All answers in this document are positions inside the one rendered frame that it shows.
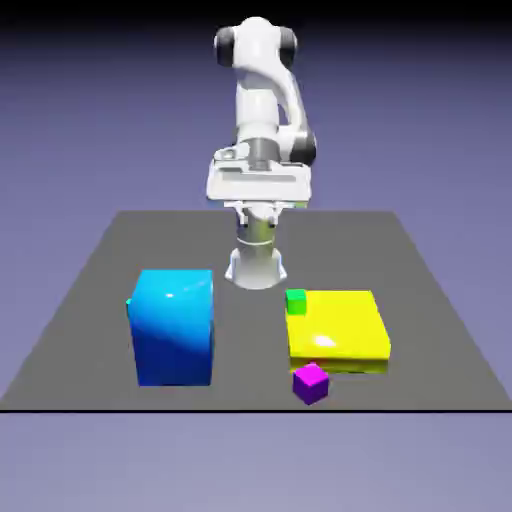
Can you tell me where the small purple cube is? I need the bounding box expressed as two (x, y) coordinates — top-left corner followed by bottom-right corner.
(292, 362), (330, 406)

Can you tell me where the small green cube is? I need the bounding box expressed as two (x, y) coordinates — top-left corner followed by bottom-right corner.
(285, 288), (308, 316)

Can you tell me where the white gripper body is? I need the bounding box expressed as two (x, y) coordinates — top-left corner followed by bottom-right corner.
(205, 158), (314, 210)

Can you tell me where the large yellow box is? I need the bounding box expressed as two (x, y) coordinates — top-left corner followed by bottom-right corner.
(285, 289), (392, 376)

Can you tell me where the large blue box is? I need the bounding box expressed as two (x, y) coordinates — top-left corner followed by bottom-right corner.
(127, 268), (216, 388)

